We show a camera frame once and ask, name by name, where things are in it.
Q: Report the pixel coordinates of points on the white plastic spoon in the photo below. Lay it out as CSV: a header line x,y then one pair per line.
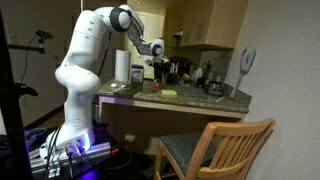
x,y
120,88

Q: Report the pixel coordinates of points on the white door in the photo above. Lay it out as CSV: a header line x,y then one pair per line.
x,y
146,23

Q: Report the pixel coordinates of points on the white bottle orange label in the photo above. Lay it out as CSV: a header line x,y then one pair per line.
x,y
155,86

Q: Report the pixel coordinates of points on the wooden chair grey seat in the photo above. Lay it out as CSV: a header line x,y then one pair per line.
x,y
213,153

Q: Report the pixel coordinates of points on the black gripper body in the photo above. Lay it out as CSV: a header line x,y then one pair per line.
x,y
158,64

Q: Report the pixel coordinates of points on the white paper towel roll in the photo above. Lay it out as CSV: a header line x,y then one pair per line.
x,y
122,66

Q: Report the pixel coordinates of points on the wooden wall cabinet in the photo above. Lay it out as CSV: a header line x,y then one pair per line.
x,y
213,23

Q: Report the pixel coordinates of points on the metal robot mount plate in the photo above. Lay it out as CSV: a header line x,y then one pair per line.
x,y
93,151

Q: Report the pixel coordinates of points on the black tripod pole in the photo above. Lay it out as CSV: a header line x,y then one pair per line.
x,y
13,133

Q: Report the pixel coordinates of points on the white fly swatter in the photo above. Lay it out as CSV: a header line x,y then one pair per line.
x,y
248,58

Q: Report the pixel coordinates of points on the black cooking pot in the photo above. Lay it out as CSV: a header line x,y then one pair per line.
x,y
214,89

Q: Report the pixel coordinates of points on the clear jar purple lid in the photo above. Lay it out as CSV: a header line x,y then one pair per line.
x,y
137,75

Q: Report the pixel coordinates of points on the white earbuds case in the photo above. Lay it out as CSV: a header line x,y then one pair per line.
x,y
114,85

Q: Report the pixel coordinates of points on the yellow sponge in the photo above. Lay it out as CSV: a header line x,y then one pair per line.
x,y
169,92

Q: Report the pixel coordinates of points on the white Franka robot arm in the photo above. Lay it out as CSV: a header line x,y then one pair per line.
x,y
78,83

